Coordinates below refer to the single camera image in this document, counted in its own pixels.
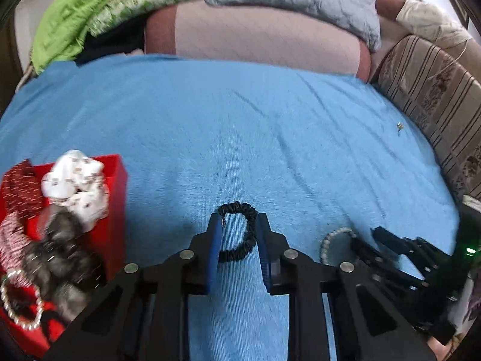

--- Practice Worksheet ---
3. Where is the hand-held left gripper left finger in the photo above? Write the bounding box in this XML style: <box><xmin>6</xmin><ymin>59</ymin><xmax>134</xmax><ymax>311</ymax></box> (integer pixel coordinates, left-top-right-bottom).
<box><xmin>43</xmin><ymin>212</ymin><xmax>223</xmax><ymax>361</ymax></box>

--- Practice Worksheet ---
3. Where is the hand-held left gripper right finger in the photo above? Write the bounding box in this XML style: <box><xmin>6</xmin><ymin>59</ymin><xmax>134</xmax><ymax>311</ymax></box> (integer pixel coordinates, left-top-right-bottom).
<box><xmin>256</xmin><ymin>212</ymin><xmax>438</xmax><ymax>361</ymax></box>

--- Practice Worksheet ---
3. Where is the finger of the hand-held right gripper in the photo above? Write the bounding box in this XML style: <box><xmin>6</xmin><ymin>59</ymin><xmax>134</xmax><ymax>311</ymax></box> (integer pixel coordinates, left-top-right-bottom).
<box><xmin>351</xmin><ymin>239</ymin><xmax>425</xmax><ymax>292</ymax></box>
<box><xmin>370</xmin><ymin>227</ymin><xmax>429</xmax><ymax>256</ymax></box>

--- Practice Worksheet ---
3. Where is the black hair tie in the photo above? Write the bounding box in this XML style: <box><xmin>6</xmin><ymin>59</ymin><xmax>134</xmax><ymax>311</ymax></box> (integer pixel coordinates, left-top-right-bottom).
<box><xmin>217</xmin><ymin>202</ymin><xmax>260</xmax><ymax>263</ymax></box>

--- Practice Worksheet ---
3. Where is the pearl bead bracelet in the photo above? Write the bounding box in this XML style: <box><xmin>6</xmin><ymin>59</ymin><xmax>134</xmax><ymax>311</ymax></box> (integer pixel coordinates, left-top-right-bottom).
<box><xmin>0</xmin><ymin>269</ymin><xmax>44</xmax><ymax>332</ymax></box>
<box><xmin>320</xmin><ymin>227</ymin><xmax>357</xmax><ymax>264</ymax></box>

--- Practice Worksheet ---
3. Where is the red box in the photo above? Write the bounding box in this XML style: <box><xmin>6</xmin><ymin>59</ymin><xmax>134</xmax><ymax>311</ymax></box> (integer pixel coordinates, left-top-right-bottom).
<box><xmin>0</xmin><ymin>153</ymin><xmax>128</xmax><ymax>359</ymax></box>

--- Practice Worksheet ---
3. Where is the black mesh scrunchie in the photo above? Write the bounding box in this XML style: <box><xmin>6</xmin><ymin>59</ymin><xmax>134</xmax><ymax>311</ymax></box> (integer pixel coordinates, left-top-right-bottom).
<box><xmin>23</xmin><ymin>208</ymin><xmax>106</xmax><ymax>324</ymax></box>

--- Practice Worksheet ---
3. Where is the red white striped scrunchie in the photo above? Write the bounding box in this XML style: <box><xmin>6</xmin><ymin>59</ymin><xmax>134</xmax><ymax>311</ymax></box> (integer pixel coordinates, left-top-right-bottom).
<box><xmin>0</xmin><ymin>211</ymin><xmax>49</xmax><ymax>282</ymax></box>

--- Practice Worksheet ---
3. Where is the blue blanket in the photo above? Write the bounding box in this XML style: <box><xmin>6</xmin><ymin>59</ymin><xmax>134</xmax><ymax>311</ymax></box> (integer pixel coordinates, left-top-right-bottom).
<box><xmin>0</xmin><ymin>54</ymin><xmax>461</xmax><ymax>361</ymax></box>

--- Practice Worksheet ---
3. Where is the white printed scrunchie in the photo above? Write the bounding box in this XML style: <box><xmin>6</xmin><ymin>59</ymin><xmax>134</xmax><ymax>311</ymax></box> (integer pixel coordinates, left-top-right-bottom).
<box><xmin>41</xmin><ymin>150</ymin><xmax>110</xmax><ymax>232</ymax></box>

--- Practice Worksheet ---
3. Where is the striped floral cushion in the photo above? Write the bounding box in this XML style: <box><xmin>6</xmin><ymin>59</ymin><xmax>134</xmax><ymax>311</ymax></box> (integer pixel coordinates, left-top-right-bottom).
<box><xmin>376</xmin><ymin>35</ymin><xmax>481</xmax><ymax>200</ymax></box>

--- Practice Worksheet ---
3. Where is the dark red patterned scrunchie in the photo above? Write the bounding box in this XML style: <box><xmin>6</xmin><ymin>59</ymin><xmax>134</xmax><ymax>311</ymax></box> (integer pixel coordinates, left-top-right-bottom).
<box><xmin>2</xmin><ymin>160</ymin><xmax>47</xmax><ymax>219</ymax></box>

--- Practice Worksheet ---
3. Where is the pink pillow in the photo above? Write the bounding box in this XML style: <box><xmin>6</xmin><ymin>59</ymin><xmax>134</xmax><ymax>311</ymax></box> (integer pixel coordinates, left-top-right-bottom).
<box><xmin>145</xmin><ymin>2</ymin><xmax>372</xmax><ymax>81</ymax></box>

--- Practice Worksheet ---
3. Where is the green white patterned cloth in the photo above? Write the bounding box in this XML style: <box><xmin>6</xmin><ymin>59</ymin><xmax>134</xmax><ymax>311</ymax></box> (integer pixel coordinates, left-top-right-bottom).
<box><xmin>86</xmin><ymin>0</ymin><xmax>241</xmax><ymax>38</ymax></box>

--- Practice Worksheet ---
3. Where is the green quilt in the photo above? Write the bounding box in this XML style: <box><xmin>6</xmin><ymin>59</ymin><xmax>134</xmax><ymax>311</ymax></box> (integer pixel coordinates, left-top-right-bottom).
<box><xmin>32</xmin><ymin>0</ymin><xmax>260</xmax><ymax>72</ymax></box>

